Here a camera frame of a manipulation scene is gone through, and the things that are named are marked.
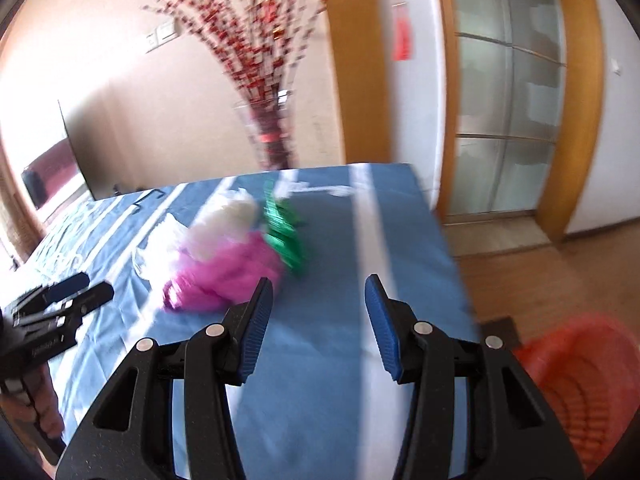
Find green wrapper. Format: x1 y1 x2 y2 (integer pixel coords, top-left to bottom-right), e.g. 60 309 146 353
262 180 307 277

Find person's left hand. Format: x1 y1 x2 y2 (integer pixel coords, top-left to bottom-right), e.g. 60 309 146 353
26 359 66 443

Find blue striped tablecloth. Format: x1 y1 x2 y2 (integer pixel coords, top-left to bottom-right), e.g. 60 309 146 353
10 161 482 480

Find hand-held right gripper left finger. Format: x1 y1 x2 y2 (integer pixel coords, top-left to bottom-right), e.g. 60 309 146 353
56 276 275 480

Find wooden door frame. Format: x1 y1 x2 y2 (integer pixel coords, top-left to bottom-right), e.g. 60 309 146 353
431 0 603 247

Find frosted glass sliding door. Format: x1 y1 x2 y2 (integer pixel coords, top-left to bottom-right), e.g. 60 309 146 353
447 0 568 217

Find wooden door post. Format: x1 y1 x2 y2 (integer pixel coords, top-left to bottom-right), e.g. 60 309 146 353
312 0 393 167

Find red lined waste basket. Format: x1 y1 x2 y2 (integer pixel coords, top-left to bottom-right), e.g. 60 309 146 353
514 311 633 478

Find purple plastic bag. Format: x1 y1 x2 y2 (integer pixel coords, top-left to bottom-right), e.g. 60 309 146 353
161 232 287 313

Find white translucent plastic bag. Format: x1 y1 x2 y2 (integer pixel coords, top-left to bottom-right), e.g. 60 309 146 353
132 187 261 281

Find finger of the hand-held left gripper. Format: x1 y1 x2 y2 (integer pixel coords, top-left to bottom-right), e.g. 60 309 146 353
52 281 115 322
42 272 91 306

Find red berry branches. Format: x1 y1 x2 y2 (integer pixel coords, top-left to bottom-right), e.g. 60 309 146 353
134 0 328 111

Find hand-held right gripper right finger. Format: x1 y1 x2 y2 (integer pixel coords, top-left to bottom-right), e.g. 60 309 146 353
364 274 586 480

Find clear glass vase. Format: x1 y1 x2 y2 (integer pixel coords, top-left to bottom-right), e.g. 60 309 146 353
232 94 297 171

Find black flat television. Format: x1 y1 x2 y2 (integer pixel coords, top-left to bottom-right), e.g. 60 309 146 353
21 100 95 211

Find red tassel hanging ornament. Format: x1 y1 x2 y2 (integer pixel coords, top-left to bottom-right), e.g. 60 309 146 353
350 0 420 62

